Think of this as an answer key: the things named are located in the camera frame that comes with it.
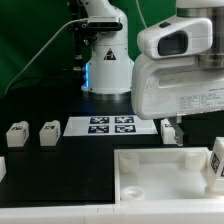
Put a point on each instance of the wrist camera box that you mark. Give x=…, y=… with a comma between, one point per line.
x=176, y=37

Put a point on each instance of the white square tabletop part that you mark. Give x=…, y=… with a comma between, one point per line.
x=163, y=175

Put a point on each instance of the white marker sheet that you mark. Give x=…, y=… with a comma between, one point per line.
x=108, y=126

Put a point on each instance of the white left obstacle block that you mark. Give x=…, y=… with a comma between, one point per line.
x=2, y=168

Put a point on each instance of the white front fence rail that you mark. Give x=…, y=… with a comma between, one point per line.
x=157, y=212

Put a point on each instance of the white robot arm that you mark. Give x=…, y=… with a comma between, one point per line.
x=109, y=71

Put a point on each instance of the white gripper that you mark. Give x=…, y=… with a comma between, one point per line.
x=175, y=87

